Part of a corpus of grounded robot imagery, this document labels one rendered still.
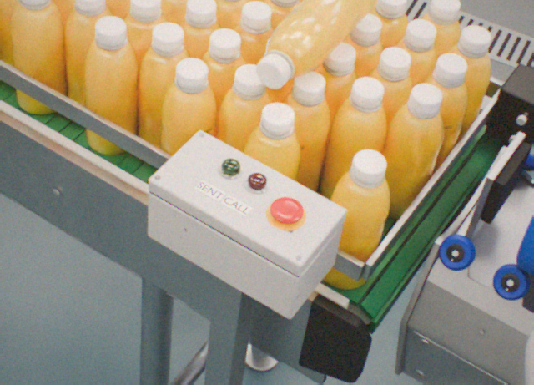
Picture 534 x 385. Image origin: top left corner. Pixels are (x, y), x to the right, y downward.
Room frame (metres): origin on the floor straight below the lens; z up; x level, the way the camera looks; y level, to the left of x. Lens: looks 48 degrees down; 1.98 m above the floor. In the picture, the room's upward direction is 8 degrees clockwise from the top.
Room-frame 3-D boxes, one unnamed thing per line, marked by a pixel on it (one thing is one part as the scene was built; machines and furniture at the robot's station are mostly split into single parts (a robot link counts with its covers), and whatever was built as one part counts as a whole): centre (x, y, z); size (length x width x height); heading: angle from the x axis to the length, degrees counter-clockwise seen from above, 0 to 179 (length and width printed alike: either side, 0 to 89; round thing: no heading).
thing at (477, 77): (1.12, -0.24, 0.99); 0.07 x 0.07 x 0.19
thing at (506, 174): (0.95, -0.30, 0.99); 0.10 x 0.02 x 0.12; 153
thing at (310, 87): (0.98, -0.03, 1.09); 0.04 x 0.04 x 0.02
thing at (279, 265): (0.78, 0.02, 1.05); 0.20 x 0.10 x 0.10; 63
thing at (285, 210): (0.76, -0.03, 1.11); 0.04 x 0.04 x 0.01
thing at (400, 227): (0.99, -0.22, 0.96); 0.40 x 0.01 x 0.03; 153
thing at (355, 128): (0.98, -0.11, 0.99); 0.07 x 0.07 x 0.19
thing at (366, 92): (0.98, -0.11, 1.09); 0.04 x 0.04 x 0.02
